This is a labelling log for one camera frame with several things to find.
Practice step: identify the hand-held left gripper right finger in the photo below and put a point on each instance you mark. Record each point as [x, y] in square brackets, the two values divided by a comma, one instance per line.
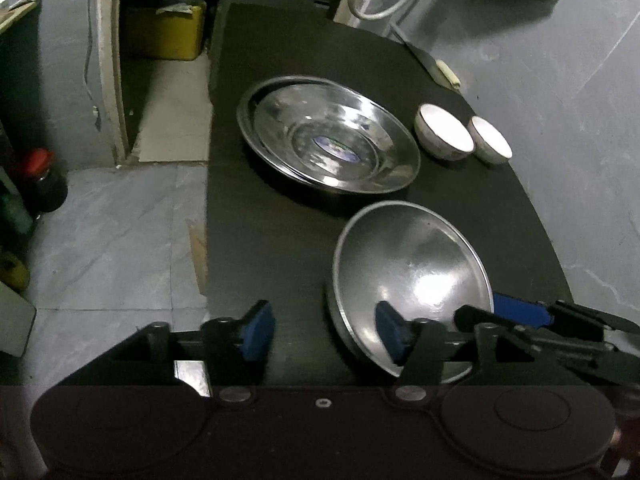
[395, 332]

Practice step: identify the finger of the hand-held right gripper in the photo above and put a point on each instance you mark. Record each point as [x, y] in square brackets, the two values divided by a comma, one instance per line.
[520, 310]
[467, 316]

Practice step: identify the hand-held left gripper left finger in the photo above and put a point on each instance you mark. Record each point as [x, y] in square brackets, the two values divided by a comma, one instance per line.
[257, 330]

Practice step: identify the stainless steel bowl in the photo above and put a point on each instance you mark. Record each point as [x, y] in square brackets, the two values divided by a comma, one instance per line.
[415, 260]

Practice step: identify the white ceramic bowl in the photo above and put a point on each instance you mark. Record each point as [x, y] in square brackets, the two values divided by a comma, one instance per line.
[442, 125]
[490, 137]

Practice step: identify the medium stainless steel plate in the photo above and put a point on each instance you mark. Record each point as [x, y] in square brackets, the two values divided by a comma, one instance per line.
[256, 125]

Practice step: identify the small stainless steel plate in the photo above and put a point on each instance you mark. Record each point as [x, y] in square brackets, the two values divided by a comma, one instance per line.
[320, 125]

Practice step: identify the large stainless steel plate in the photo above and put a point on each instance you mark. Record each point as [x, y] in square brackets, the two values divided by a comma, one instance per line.
[243, 115]

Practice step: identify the yellow container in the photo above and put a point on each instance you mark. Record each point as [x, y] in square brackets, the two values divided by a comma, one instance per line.
[12, 272]

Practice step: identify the dark jar with red cap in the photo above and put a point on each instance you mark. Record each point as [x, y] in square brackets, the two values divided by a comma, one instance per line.
[42, 185]

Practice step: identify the green bottle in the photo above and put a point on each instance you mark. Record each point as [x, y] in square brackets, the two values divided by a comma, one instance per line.
[14, 210]

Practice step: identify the yellow plastic box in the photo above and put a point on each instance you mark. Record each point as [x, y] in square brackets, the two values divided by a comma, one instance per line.
[165, 32]

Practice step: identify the beige kitchen counter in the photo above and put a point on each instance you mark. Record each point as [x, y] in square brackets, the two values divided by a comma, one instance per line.
[20, 10]

